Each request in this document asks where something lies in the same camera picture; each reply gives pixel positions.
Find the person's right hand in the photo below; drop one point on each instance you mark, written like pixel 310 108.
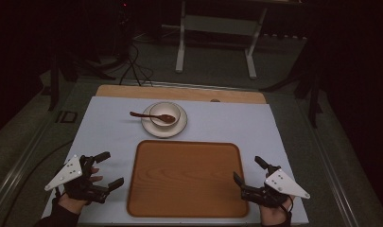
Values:
pixel 274 215

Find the grey metal floor rail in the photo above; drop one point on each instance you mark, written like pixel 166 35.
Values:
pixel 331 164
pixel 15 171

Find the brown wooden tray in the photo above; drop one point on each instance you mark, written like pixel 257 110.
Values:
pixel 187 179

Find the white metal stand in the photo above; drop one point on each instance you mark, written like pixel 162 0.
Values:
pixel 217 25

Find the white round saucer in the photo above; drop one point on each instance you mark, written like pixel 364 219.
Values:
pixel 164 130

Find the black tripod stand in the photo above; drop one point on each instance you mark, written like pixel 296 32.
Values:
pixel 305 85

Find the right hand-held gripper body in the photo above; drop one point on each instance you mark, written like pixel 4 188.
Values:
pixel 283 185

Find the white bowl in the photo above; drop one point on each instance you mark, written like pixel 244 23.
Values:
pixel 165 114

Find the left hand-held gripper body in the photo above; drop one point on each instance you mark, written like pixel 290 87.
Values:
pixel 67 172

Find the person's left hand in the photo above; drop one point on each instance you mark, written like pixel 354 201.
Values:
pixel 73 204

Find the light blue table mat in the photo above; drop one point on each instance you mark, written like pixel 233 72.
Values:
pixel 110 126

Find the brown wooden spoon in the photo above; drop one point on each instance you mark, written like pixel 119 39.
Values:
pixel 154 116

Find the black rectangular floor bracket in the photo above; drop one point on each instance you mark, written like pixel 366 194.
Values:
pixel 66 116

